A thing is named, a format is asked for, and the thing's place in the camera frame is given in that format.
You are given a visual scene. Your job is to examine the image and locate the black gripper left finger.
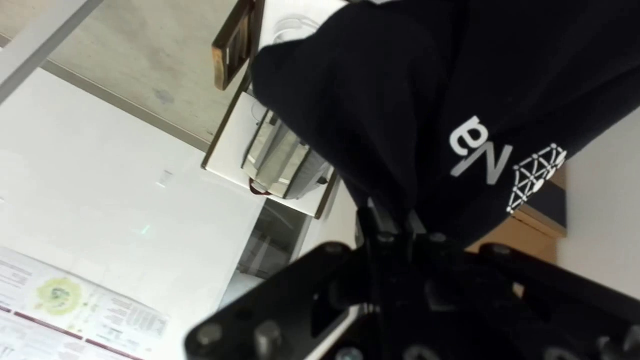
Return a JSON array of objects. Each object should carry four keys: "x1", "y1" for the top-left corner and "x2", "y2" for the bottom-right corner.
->
[{"x1": 357, "y1": 197, "x2": 393, "y2": 249}]

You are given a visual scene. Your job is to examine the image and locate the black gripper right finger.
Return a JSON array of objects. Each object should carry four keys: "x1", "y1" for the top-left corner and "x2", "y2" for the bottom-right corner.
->
[{"x1": 398, "y1": 206, "x2": 431, "y2": 245}]

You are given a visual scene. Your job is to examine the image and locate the black shirt with white print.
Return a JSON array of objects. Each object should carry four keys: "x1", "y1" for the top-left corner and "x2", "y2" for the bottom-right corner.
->
[{"x1": 248, "y1": 0, "x2": 640, "y2": 251}]

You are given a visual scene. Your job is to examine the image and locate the brown cardboard box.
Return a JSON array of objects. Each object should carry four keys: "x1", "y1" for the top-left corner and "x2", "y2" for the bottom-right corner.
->
[{"x1": 464, "y1": 167, "x2": 571, "y2": 261}]

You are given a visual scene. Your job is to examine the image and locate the brown wooden plank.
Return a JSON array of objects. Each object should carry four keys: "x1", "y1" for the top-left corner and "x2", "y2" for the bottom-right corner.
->
[{"x1": 211, "y1": 0, "x2": 268, "y2": 93}]

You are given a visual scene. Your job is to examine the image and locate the white printed poster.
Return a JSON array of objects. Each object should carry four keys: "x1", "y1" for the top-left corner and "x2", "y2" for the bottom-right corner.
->
[{"x1": 0, "y1": 247, "x2": 170, "y2": 360}]

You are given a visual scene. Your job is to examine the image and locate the gray metal rail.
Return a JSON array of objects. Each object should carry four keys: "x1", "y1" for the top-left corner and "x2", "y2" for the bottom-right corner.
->
[{"x1": 0, "y1": 0, "x2": 107, "y2": 107}]

